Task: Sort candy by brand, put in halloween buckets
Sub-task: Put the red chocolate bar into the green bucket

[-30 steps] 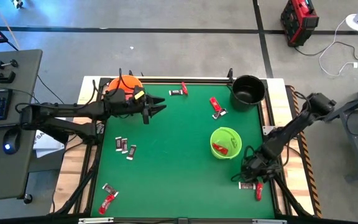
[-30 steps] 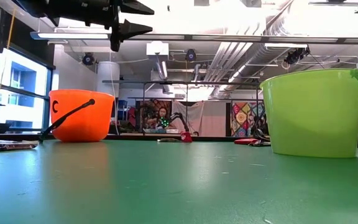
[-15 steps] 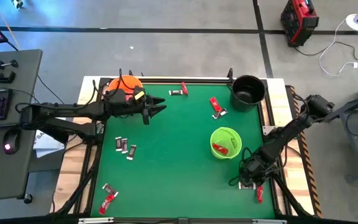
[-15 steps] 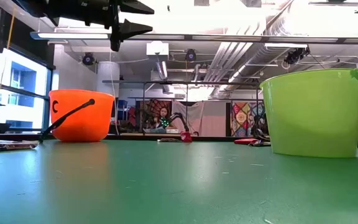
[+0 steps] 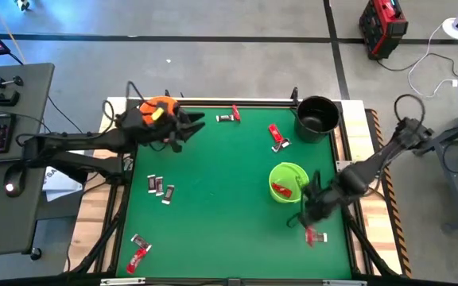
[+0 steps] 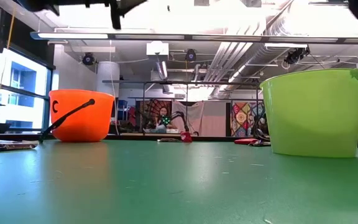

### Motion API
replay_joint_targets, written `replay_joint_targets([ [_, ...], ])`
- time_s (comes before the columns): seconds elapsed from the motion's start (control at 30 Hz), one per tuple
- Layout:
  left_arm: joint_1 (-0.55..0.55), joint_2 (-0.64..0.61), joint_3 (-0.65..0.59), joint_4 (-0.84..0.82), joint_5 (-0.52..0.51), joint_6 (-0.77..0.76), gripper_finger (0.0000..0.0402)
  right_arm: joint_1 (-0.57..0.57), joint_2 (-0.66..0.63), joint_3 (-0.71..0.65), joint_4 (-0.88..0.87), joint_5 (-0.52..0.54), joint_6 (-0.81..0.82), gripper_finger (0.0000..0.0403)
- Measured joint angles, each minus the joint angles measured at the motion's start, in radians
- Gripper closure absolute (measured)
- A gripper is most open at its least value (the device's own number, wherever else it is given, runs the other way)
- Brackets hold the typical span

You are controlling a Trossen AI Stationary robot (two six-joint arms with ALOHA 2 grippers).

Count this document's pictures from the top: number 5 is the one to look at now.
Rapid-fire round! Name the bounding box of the black floor cable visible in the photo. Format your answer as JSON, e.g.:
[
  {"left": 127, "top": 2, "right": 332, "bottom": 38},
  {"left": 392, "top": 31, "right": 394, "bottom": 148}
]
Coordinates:
[{"left": 375, "top": 51, "right": 458, "bottom": 80}]

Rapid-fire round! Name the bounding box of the red black tool box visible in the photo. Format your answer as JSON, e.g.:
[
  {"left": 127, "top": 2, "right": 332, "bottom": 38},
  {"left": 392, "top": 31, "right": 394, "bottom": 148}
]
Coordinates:
[{"left": 358, "top": 0, "right": 409, "bottom": 61}]

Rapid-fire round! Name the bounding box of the black computer mouse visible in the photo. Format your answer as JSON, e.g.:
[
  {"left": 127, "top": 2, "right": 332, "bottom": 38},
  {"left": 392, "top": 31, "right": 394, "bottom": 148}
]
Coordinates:
[{"left": 2, "top": 164, "right": 27, "bottom": 199}]

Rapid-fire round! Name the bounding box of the wooden work table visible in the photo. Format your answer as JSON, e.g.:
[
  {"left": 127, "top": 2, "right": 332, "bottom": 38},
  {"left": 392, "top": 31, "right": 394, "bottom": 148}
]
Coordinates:
[{"left": 64, "top": 96, "right": 407, "bottom": 279}]

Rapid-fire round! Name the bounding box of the white floor cable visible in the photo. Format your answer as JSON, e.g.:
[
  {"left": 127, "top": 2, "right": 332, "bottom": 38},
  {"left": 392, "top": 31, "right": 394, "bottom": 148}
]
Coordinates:
[{"left": 406, "top": 21, "right": 458, "bottom": 99}]

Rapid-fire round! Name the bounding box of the green table mat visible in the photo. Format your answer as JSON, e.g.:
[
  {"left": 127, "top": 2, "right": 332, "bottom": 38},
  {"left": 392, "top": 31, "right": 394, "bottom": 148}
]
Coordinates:
[{"left": 115, "top": 105, "right": 352, "bottom": 280}]

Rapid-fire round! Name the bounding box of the black plastic bucket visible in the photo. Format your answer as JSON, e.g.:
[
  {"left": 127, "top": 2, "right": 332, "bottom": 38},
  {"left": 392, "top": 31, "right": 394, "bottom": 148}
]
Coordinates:
[{"left": 293, "top": 95, "right": 341, "bottom": 145}]

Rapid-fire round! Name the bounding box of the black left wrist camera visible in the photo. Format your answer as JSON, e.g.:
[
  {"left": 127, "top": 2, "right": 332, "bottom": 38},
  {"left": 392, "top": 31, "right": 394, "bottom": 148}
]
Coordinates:
[{"left": 160, "top": 99, "right": 181, "bottom": 120}]

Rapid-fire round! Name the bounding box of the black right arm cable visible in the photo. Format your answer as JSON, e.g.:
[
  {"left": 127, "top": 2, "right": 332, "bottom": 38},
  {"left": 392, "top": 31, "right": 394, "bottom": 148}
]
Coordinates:
[{"left": 394, "top": 93, "right": 426, "bottom": 129}]

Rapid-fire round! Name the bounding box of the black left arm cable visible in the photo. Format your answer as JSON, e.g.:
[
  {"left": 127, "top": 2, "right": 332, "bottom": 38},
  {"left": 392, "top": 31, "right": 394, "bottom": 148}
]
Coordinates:
[{"left": 100, "top": 80, "right": 147, "bottom": 125}]

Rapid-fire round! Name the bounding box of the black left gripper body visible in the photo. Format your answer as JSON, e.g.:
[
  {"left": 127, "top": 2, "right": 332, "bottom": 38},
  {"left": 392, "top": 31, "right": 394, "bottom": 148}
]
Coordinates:
[{"left": 145, "top": 109, "right": 186, "bottom": 153}]

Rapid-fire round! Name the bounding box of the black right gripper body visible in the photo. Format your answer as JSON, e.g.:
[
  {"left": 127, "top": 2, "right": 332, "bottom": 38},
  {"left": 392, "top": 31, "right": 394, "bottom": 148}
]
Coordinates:
[{"left": 300, "top": 180, "right": 347, "bottom": 228}]

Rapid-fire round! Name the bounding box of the white paper sheet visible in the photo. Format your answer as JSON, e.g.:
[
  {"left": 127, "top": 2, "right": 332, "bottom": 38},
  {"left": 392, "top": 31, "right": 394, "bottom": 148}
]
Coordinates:
[{"left": 41, "top": 164, "right": 85, "bottom": 203}]

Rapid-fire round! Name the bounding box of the dark grey metal stand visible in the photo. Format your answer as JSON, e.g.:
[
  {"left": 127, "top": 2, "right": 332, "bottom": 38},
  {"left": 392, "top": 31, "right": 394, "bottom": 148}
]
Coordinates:
[{"left": 411, "top": 101, "right": 458, "bottom": 234}]

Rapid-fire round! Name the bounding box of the orange plastic halloween bucket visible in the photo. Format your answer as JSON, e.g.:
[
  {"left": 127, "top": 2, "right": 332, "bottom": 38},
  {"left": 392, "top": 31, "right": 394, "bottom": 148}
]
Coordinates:
[{"left": 138, "top": 95, "right": 180, "bottom": 127}]

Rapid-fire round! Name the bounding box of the yellow black hazard strip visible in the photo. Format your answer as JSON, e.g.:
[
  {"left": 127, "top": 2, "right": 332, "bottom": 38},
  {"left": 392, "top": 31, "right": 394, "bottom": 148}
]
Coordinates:
[{"left": 366, "top": 109, "right": 413, "bottom": 279}]

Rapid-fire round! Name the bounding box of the silver metal plate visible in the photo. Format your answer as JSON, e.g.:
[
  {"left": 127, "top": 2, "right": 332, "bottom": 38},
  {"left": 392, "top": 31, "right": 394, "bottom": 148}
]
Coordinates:
[
  {"left": 322, "top": 279, "right": 368, "bottom": 286},
  {"left": 99, "top": 276, "right": 146, "bottom": 286}
]

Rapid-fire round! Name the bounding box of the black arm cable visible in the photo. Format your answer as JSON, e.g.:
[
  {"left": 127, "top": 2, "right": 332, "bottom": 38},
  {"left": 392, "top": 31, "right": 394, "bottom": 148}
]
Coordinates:
[
  {"left": 394, "top": 93, "right": 426, "bottom": 129},
  {"left": 100, "top": 80, "right": 147, "bottom": 125}
]

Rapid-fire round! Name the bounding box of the lime green plastic bucket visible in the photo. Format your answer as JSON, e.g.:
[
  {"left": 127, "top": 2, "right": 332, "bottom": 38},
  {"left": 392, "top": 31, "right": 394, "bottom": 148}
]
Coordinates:
[{"left": 267, "top": 161, "right": 311, "bottom": 205}]

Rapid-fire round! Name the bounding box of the yellow cord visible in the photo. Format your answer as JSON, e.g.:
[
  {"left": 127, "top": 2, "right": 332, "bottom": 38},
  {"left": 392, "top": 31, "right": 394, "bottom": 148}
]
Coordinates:
[{"left": 0, "top": 0, "right": 26, "bottom": 64}]

